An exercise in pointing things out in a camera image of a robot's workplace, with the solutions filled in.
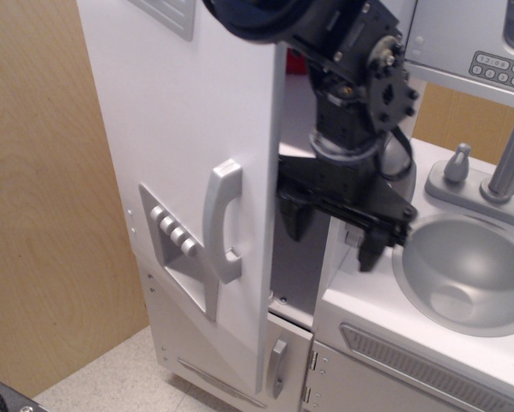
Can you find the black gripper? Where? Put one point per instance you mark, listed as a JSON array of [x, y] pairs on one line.
[[307, 184]]

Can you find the silver fridge door handle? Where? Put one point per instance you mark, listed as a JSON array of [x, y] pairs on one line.
[[224, 186]]

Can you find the white toy fridge door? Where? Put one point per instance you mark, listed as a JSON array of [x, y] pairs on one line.
[[179, 95]]

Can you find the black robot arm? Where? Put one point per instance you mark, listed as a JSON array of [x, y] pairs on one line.
[[355, 62]]

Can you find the silver toy telephone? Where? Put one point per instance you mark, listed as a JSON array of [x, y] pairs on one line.
[[390, 195]]

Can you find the white lower freezer door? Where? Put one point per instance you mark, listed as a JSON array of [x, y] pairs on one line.
[[220, 362]]

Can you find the white toy kitchen cabinet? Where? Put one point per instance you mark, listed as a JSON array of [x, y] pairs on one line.
[[326, 289]]

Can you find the silver toy sink bowl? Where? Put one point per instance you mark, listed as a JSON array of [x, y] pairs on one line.
[[458, 270]]

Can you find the silver faucet knob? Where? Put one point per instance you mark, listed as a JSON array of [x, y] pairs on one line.
[[456, 169]]

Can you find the silver ice dispenser panel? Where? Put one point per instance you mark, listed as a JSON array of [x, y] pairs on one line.
[[180, 254]]

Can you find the silver oven vent panel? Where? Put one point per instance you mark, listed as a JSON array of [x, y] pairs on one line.
[[426, 373]]

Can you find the red toy chili pepper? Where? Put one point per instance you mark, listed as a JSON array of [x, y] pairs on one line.
[[295, 63]]

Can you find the silver toy faucet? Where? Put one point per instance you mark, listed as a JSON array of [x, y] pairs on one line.
[[500, 187]]

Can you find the toy microwave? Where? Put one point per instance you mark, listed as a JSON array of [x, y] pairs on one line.
[[471, 39]]

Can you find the dark object bottom left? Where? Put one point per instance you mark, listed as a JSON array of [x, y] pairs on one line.
[[12, 400]]

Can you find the silver freezer door handle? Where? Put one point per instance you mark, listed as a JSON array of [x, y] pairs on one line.
[[274, 382]]

